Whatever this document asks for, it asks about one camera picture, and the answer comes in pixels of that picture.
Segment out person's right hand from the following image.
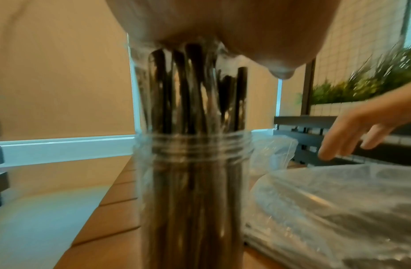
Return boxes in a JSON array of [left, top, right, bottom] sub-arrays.
[[318, 78, 411, 161]]

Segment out person's left hand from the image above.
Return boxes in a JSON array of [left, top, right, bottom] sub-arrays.
[[105, 0, 341, 80]]

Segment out green plant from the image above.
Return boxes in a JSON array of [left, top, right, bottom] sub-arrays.
[[296, 44, 411, 106]]

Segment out white tiled planter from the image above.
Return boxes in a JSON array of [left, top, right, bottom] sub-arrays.
[[309, 98, 372, 117]]

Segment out beige padded bench seat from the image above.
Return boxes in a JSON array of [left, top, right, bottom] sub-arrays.
[[0, 183, 113, 269]]

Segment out black framed wire grid panel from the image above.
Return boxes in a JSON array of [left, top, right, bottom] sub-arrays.
[[300, 0, 411, 117]]

